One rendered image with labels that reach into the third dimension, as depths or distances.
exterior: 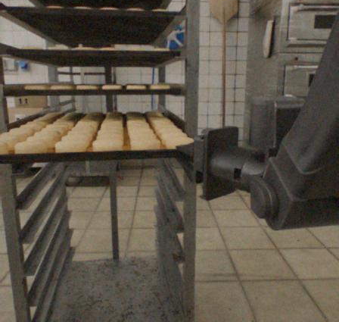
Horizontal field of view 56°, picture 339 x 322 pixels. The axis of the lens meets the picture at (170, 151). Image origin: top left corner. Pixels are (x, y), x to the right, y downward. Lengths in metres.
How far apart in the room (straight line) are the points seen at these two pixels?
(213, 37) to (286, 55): 1.13
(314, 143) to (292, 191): 0.05
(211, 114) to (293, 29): 1.37
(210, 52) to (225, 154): 3.25
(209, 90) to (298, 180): 3.38
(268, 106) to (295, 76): 2.42
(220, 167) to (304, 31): 2.45
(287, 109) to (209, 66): 3.30
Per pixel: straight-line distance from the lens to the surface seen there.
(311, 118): 0.28
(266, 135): 0.37
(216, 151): 0.44
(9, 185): 0.85
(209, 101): 3.65
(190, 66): 0.78
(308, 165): 0.28
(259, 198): 0.33
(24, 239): 0.91
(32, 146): 0.55
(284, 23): 2.80
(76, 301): 1.41
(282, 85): 2.78
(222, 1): 3.70
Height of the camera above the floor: 0.98
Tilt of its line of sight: 13 degrees down
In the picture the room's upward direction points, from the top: straight up
